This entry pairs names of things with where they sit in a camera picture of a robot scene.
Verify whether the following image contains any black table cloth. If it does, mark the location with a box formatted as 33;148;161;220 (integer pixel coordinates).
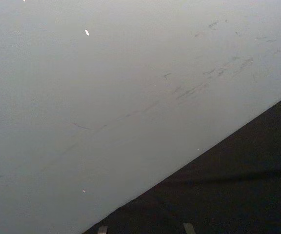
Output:
83;90;281;234

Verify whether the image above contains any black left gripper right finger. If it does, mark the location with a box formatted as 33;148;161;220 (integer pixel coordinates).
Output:
182;222;196;234

